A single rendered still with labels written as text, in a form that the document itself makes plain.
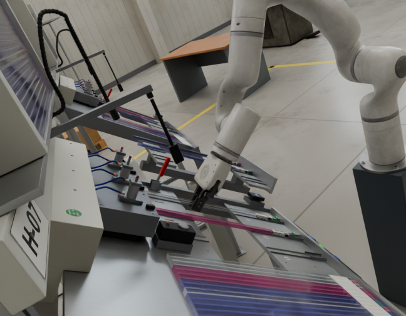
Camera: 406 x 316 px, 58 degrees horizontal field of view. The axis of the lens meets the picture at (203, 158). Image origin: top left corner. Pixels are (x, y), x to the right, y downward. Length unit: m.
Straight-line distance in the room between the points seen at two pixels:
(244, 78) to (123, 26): 8.67
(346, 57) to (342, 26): 0.15
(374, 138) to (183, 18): 9.43
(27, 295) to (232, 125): 0.78
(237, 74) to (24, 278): 0.79
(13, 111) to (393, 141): 1.21
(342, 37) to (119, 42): 8.51
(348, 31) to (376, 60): 0.13
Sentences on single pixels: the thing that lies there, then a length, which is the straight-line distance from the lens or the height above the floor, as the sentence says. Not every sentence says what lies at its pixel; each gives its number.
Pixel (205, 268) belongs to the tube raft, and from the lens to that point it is 0.74.
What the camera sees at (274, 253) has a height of 0.84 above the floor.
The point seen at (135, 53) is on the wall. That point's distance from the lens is 9.66.
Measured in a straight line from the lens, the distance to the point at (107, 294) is 0.60.
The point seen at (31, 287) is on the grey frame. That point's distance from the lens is 0.37.
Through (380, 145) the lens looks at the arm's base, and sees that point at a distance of 1.41.
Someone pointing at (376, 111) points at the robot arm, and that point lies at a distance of 1.35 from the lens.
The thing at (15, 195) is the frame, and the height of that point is 1.39.
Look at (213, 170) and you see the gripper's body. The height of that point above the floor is 1.03.
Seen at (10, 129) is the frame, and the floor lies 1.43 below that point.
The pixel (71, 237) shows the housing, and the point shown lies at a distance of 0.61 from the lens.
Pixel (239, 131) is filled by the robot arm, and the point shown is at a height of 1.10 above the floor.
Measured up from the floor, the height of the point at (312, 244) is 0.73.
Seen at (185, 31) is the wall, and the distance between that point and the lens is 10.56.
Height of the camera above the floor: 1.50
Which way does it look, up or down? 25 degrees down
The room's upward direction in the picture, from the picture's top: 23 degrees counter-clockwise
